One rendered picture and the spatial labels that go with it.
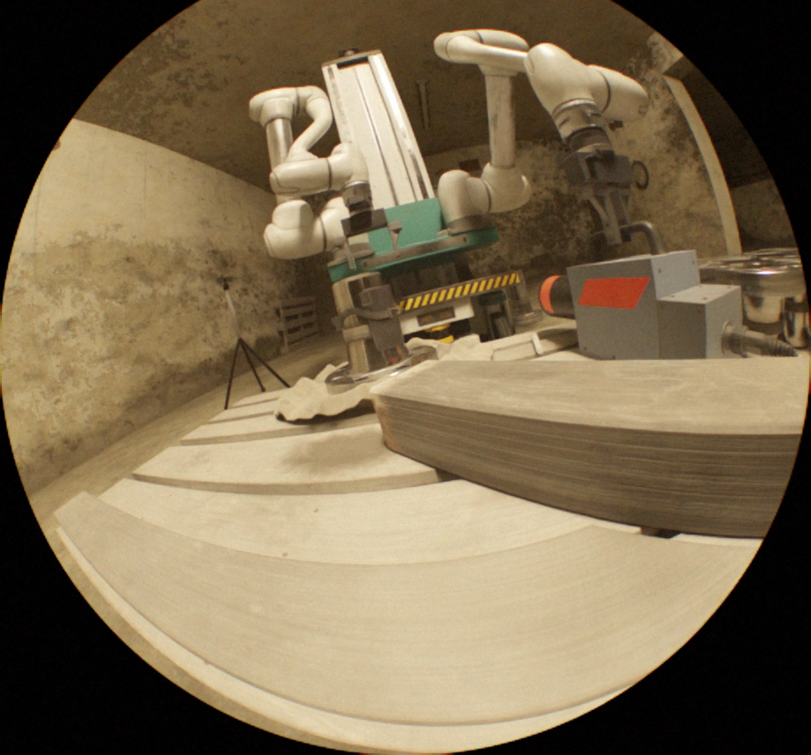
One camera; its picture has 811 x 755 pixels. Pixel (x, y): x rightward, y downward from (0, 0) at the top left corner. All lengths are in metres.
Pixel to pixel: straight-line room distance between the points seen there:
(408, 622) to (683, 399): 0.21
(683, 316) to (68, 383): 2.78
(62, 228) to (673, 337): 3.17
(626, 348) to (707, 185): 3.85
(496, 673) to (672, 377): 0.21
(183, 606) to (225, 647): 0.06
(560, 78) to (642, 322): 0.41
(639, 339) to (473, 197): 0.87
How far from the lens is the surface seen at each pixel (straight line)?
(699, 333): 0.38
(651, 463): 0.19
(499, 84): 1.12
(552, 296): 0.65
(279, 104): 1.28
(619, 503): 0.22
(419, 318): 0.95
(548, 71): 0.58
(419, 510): 0.27
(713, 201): 4.19
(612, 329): 0.49
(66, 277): 2.76
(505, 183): 1.18
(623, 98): 0.66
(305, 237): 1.06
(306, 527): 0.30
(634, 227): 0.49
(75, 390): 2.55
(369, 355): 0.57
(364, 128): 1.56
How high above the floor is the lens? 0.33
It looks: 10 degrees down
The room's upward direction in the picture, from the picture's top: 15 degrees counter-clockwise
